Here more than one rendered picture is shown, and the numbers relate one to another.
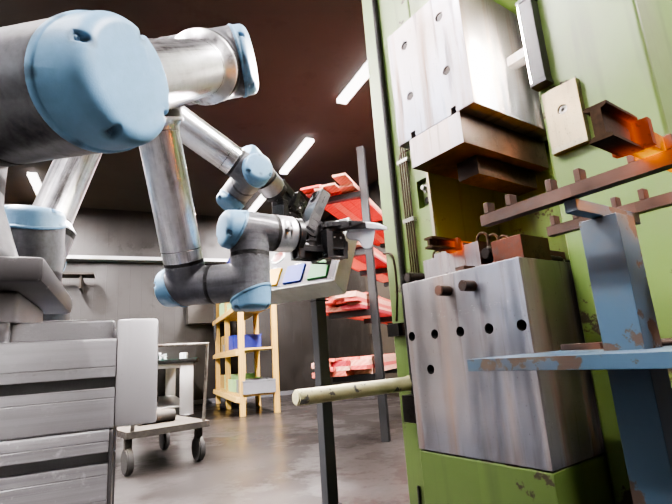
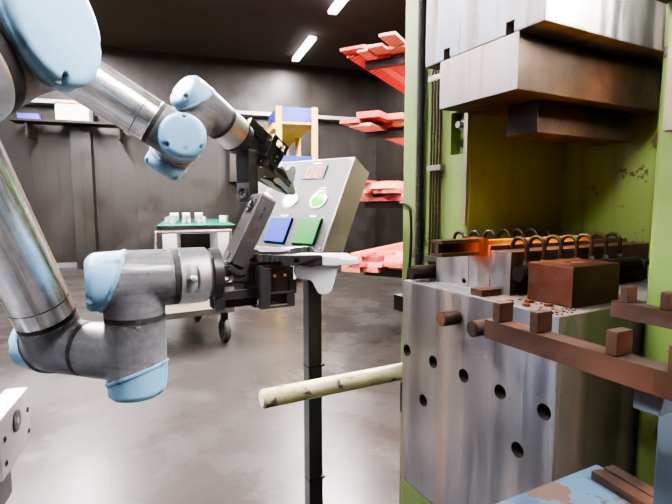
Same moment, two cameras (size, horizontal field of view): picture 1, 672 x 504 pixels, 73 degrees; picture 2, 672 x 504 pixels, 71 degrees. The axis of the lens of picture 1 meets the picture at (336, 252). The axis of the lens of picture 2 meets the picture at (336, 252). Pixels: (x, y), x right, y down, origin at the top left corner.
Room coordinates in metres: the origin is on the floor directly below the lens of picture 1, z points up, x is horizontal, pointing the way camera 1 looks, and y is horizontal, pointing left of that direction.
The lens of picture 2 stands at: (0.29, -0.17, 1.07)
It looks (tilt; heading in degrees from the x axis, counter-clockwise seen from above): 6 degrees down; 8
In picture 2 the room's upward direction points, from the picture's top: straight up
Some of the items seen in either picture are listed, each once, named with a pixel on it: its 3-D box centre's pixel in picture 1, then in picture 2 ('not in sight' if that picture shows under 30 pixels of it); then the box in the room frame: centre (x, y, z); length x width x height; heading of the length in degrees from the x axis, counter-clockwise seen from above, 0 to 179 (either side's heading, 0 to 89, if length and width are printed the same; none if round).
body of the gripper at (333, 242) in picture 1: (317, 240); (251, 276); (0.95, 0.04, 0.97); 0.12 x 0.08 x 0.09; 126
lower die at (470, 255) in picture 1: (497, 265); (543, 259); (1.35, -0.48, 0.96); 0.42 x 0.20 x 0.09; 126
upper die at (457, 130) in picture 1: (480, 154); (550, 87); (1.35, -0.48, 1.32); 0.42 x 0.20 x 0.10; 126
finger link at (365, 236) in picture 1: (367, 236); (325, 274); (0.96, -0.07, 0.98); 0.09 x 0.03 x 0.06; 90
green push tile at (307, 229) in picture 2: (319, 270); (307, 231); (1.48, 0.06, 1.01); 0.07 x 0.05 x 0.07; 61
